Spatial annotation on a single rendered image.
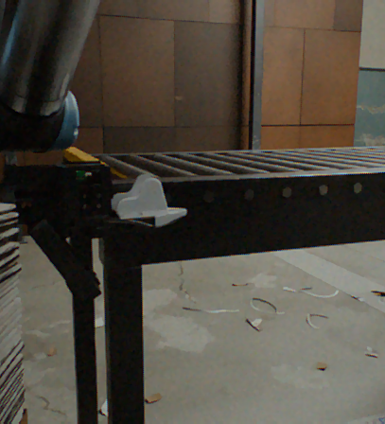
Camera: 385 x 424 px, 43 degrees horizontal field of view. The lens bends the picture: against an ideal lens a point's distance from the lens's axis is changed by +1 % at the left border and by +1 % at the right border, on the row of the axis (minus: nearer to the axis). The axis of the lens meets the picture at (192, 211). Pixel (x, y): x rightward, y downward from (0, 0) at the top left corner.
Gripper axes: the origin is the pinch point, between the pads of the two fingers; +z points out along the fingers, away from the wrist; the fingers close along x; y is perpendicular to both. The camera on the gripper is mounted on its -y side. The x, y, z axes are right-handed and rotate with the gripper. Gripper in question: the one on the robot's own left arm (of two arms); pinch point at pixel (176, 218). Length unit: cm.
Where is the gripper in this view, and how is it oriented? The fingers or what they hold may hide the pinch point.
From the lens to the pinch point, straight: 61.8
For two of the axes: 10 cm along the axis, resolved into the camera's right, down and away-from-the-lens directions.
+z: 9.4, -0.6, 3.3
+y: 0.0, -9.8, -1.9
